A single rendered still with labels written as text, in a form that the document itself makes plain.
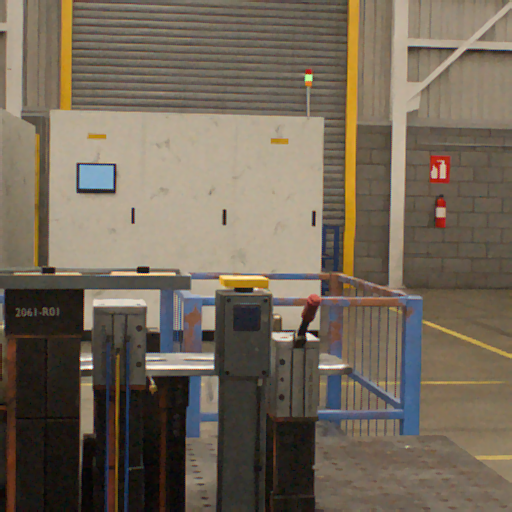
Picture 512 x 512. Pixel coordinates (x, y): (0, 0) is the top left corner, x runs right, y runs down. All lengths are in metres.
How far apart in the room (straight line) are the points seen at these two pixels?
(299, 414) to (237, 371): 0.22
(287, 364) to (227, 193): 8.08
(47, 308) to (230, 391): 0.26
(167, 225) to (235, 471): 8.20
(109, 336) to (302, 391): 0.29
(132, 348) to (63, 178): 8.05
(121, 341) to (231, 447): 0.24
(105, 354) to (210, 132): 8.13
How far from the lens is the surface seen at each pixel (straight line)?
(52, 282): 1.38
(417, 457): 2.49
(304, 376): 1.63
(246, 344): 1.44
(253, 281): 1.43
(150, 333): 1.93
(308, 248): 9.79
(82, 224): 9.60
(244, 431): 1.46
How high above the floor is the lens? 1.26
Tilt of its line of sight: 3 degrees down
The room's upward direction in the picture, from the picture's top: 1 degrees clockwise
